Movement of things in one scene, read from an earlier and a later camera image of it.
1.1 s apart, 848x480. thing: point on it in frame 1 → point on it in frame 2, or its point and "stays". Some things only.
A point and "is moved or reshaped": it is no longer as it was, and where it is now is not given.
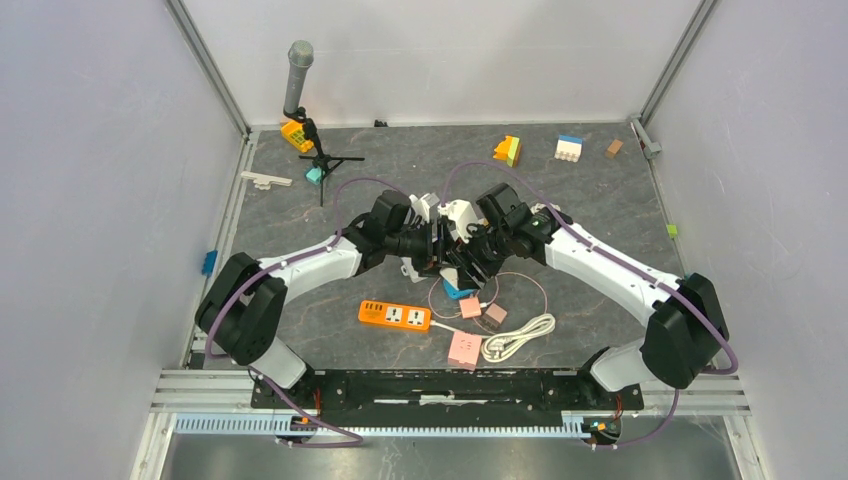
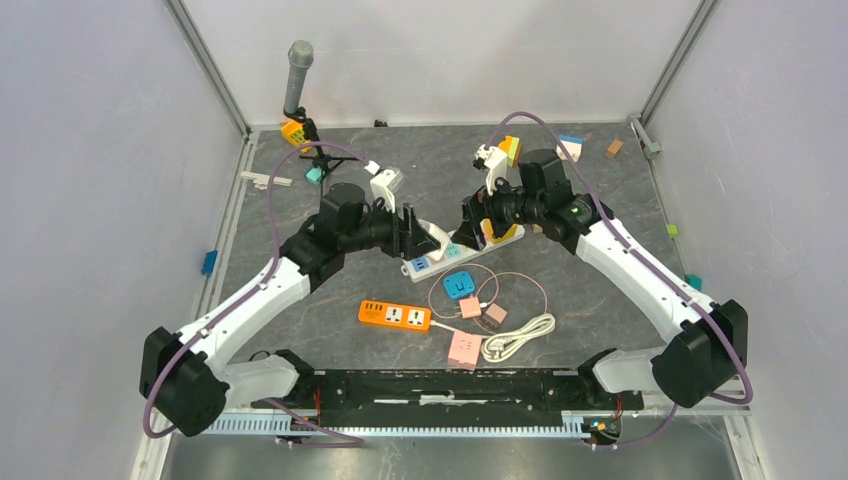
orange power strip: (395, 315) stays
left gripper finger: (443, 241) → (417, 238)
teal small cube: (314, 175) stays
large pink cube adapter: (464, 350) stays
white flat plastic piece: (263, 182) stays
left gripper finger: (429, 266) → (402, 239)
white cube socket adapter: (450, 274) is moved or reshaped
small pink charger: (470, 307) stays
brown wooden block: (613, 149) stays
